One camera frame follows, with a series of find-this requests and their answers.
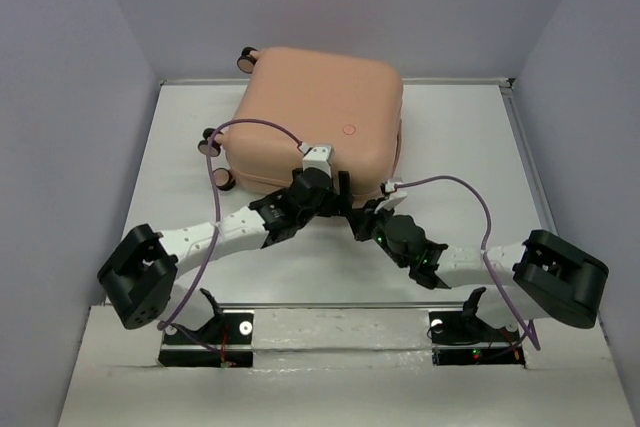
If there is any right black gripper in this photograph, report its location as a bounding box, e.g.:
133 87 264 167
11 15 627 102
344 198 408 269

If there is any pink hard-shell suitcase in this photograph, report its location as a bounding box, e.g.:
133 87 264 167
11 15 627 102
198 47 403 203

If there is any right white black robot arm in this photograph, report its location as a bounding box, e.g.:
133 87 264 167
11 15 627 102
344 199 609 339

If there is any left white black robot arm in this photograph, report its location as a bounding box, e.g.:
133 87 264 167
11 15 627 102
97 167 353 342

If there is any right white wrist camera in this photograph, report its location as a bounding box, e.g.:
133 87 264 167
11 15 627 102
375 180 407 212

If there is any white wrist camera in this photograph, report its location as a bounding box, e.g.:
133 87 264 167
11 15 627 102
375 180 407 212
302 144 333 177

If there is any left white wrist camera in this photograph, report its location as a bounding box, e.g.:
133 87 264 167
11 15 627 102
302 144 333 177

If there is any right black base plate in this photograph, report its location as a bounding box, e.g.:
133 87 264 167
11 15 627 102
426 311 526 367

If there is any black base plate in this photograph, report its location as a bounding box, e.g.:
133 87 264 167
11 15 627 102
158 309 255 368
426 311 526 367

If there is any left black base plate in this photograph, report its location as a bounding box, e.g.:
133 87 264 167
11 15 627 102
158 309 255 368

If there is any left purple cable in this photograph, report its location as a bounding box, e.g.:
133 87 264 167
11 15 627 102
157 119 309 356

